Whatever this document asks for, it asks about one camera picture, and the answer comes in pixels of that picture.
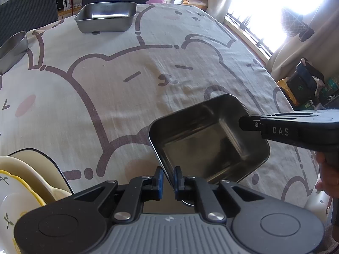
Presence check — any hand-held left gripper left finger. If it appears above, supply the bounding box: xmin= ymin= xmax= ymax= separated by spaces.
xmin=71 ymin=166 xmax=165 ymax=224

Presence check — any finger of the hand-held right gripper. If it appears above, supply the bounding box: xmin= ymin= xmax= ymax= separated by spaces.
xmin=238 ymin=113 xmax=265 ymax=133

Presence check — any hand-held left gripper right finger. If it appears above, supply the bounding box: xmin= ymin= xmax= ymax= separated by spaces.
xmin=173 ymin=165 xmax=268 ymax=224

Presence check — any square steel tray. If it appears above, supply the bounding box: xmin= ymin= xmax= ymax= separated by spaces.
xmin=74 ymin=1 xmax=137 ymax=33
xmin=148 ymin=93 xmax=271 ymax=184

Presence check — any yellow-rimmed floral bowl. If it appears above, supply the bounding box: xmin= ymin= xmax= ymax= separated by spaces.
xmin=0 ymin=169 xmax=46 ymax=253

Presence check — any teardrop steel bowl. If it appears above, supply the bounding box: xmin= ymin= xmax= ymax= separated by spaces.
xmin=0 ymin=31 xmax=29 ymax=75

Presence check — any person's right hand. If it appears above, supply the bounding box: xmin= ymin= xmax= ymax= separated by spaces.
xmin=315 ymin=152 xmax=333 ymax=199

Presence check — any yellow bag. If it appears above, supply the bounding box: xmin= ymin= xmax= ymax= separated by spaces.
xmin=277 ymin=78 xmax=300 ymax=106

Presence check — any dark blue bag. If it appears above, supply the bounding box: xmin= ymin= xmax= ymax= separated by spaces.
xmin=287 ymin=58 xmax=325 ymax=106

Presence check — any black window railing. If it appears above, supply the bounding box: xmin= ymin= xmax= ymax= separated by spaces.
xmin=225 ymin=11 xmax=273 ymax=59

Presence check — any black mesh bag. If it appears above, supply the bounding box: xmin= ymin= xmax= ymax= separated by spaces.
xmin=281 ymin=8 xmax=315 ymax=42

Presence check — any bear print tablecloth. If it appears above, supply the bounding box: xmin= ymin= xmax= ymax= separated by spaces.
xmin=0 ymin=3 xmax=322 ymax=244

